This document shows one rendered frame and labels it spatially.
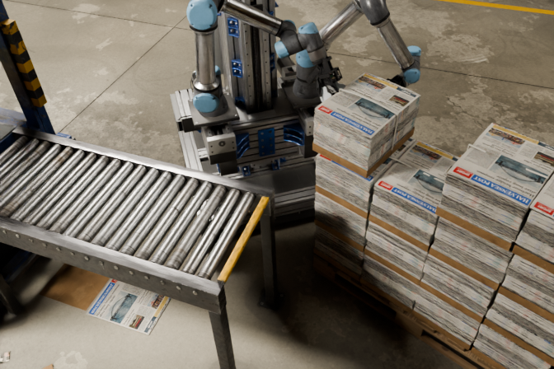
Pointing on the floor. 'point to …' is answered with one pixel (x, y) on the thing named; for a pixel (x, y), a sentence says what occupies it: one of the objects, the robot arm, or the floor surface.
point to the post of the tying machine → (36, 117)
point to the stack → (468, 245)
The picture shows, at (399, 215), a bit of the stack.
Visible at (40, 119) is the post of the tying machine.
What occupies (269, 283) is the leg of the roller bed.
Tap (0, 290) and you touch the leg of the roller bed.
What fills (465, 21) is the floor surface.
